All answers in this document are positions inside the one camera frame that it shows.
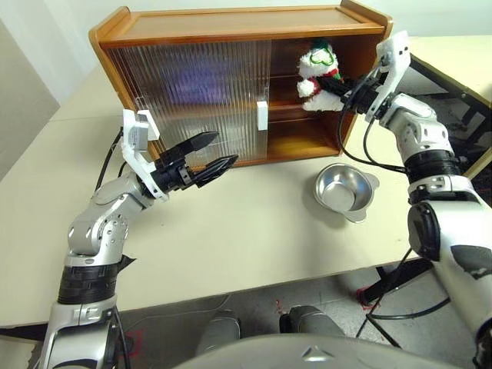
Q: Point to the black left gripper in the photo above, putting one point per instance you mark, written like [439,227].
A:
[173,173]

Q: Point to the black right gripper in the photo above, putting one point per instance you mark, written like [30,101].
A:
[365,96]

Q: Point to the white plush snowman toy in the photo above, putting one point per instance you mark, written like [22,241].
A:
[317,65]

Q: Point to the purple tissue pack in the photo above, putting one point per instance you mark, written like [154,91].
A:
[200,77]

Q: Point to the ribbed clear sliding door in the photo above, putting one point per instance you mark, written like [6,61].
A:
[115,69]
[261,73]

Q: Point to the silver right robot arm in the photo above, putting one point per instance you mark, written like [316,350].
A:
[423,130]

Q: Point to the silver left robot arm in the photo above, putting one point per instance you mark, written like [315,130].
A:
[104,223]

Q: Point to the wooden cabinet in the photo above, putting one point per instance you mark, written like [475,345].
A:
[238,23]

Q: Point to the steel bowl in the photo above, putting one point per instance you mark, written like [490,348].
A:
[344,190]

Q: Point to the dark grey rounded shape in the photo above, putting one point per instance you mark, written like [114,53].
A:
[219,332]
[313,321]

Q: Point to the red floor tape mark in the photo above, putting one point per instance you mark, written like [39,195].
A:
[367,300]
[135,342]

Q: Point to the black table leg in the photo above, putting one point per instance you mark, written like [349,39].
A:
[399,280]

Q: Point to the grey robot torso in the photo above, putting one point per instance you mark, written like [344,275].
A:
[315,353]

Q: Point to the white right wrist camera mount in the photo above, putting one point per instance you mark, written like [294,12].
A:
[396,57]

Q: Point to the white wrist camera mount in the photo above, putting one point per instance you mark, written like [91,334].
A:
[134,153]
[396,57]

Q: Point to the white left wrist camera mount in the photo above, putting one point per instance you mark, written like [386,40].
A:
[134,153]

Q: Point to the beige table with black frame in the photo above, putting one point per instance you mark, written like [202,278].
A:
[457,57]

